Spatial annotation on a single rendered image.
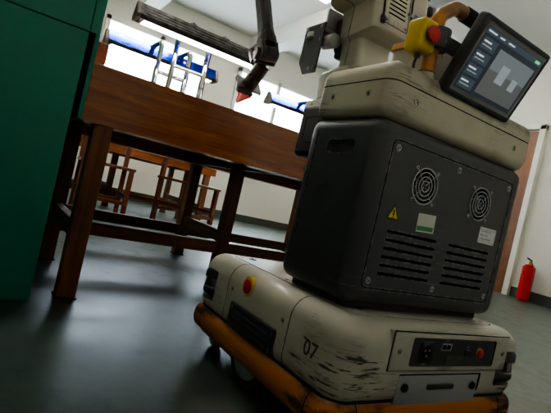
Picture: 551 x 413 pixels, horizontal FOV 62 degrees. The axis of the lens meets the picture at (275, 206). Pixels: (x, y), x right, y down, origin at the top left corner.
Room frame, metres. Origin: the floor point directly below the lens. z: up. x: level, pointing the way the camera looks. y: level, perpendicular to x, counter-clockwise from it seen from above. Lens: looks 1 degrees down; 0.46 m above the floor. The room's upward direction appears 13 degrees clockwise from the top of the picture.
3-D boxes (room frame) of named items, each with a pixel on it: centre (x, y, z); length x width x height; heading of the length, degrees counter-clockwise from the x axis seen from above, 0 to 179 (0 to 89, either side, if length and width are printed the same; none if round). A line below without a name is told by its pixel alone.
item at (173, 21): (1.98, 0.45, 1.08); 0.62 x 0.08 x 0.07; 123
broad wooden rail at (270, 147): (1.99, -0.06, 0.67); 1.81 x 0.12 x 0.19; 123
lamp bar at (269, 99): (2.98, -0.06, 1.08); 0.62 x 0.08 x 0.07; 123
